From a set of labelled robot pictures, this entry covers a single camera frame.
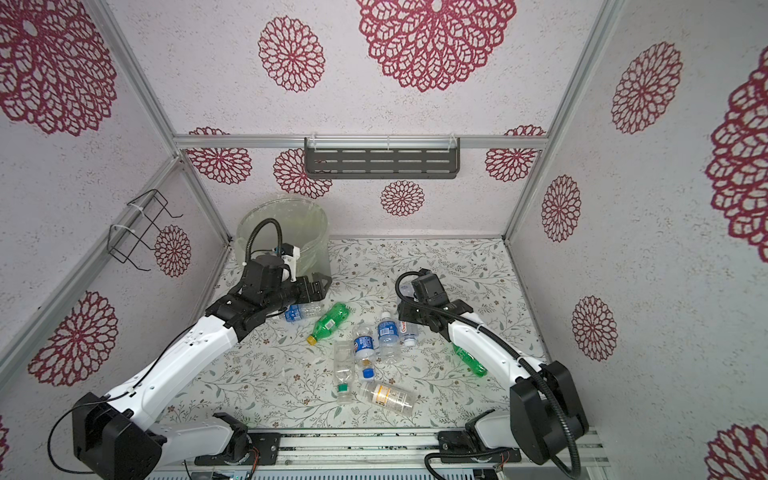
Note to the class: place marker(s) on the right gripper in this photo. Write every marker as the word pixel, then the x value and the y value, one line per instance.
pixel 411 312

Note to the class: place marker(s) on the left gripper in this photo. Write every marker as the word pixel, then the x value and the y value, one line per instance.
pixel 320 292

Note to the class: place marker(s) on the clear bottle pink label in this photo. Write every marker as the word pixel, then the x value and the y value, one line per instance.
pixel 409 334

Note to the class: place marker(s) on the clear bottle blue label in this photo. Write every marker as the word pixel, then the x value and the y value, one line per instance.
pixel 298 312

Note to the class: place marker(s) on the Pocari bottle white cap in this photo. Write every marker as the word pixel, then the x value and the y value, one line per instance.
pixel 388 337

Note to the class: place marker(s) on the green bottle yellow cap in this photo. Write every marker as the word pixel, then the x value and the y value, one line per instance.
pixel 329 323

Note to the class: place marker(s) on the Pocari bottle blue cap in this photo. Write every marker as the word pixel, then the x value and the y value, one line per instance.
pixel 364 352

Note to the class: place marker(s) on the clear bottle green cap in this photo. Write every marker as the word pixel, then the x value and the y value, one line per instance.
pixel 344 365

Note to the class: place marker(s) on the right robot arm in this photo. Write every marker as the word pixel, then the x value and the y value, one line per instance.
pixel 545 417

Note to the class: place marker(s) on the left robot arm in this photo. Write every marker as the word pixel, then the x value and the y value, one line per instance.
pixel 117 435

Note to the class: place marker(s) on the clear plastic bin liner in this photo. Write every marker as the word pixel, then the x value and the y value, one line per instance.
pixel 300 228

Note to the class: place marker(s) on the clear bottle yellow label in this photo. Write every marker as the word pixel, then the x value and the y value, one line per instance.
pixel 389 397

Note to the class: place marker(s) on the grey slotted wall shelf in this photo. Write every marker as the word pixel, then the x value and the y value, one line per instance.
pixel 385 159

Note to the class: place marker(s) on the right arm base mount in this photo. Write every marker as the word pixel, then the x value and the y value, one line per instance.
pixel 463 447

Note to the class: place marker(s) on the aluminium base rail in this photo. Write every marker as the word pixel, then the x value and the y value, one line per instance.
pixel 401 448

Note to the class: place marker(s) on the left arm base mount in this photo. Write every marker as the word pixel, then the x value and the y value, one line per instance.
pixel 258 448

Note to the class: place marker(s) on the black wire wall rack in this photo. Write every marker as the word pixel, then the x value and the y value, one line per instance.
pixel 123 239

